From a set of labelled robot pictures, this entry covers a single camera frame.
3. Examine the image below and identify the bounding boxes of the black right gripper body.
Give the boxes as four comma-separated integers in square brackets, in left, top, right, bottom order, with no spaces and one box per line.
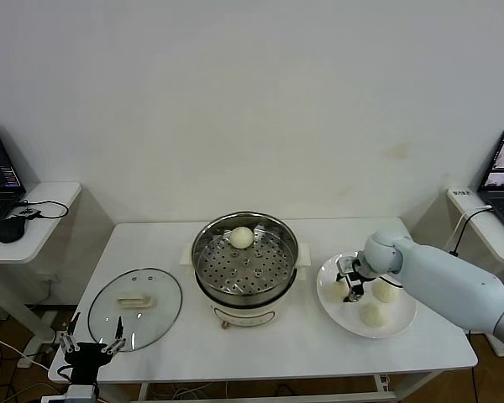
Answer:
[347,259,369,283]

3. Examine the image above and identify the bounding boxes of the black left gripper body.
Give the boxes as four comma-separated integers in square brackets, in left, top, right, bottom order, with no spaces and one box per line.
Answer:
[63,342,113,385]

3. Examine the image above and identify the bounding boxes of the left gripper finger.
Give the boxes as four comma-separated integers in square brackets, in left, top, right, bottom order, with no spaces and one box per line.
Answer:
[58,311,81,353]
[102,316,129,357]

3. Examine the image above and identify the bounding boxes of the glass lid with cream handle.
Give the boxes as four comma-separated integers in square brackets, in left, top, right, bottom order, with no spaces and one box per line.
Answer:
[87,268,184,353]

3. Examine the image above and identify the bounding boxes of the stainless steel steamer basket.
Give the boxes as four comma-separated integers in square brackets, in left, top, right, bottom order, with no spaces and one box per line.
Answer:
[180,212,312,297]

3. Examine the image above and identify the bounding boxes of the white round plate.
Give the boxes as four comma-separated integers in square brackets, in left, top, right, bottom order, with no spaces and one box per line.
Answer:
[317,251,417,340]

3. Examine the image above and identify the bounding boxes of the cream electric cooker pot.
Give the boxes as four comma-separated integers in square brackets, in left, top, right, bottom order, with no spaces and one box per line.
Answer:
[186,266,308,331]

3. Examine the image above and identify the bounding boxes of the black computer mouse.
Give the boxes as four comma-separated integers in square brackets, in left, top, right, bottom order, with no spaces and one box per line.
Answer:
[0,217,27,243]

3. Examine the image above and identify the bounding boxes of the white side desk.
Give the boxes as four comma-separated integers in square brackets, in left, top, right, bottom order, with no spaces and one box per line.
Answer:
[446,187,504,358]
[0,181,84,349]

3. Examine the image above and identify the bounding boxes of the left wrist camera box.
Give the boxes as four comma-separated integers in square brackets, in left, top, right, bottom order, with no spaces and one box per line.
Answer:
[65,384,100,403]

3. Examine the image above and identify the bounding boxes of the black cable with adapter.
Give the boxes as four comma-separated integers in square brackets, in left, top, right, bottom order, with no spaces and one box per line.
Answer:
[447,208,496,339]

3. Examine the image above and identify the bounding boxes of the white cable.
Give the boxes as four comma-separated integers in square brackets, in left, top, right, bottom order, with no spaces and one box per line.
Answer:
[446,205,495,249]

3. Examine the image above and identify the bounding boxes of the white table leg frame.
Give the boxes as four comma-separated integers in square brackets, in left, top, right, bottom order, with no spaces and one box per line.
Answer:
[136,369,444,403]

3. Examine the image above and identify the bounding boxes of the black usb hub with cable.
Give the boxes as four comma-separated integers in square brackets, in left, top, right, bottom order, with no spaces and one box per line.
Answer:
[14,199,71,222]

